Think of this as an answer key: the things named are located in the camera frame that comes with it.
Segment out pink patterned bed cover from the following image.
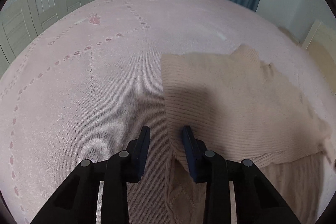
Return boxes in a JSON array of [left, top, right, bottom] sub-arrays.
[[0, 0, 336, 224]]

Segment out pink knit sweater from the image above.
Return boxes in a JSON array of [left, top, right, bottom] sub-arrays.
[[161, 45, 335, 223]]

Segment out cream wooden headboard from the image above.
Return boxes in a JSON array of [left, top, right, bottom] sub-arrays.
[[301, 20, 336, 93]]

